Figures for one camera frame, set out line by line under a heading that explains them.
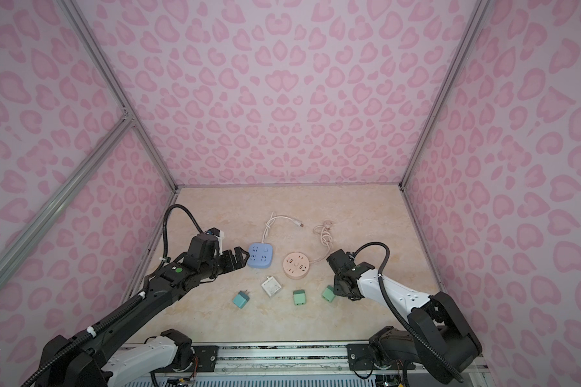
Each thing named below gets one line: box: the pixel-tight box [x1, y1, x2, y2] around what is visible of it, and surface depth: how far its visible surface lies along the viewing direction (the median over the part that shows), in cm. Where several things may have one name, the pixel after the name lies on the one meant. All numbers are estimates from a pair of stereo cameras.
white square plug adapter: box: [260, 275, 282, 297], surface depth 87 cm
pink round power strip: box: [282, 251, 310, 279], surface depth 92 cm
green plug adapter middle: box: [292, 289, 306, 306], surface depth 86 cm
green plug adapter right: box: [321, 284, 337, 303], surface depth 86 cm
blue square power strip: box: [246, 242, 274, 270], surface depth 95 cm
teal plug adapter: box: [232, 289, 251, 309], surface depth 86 cm
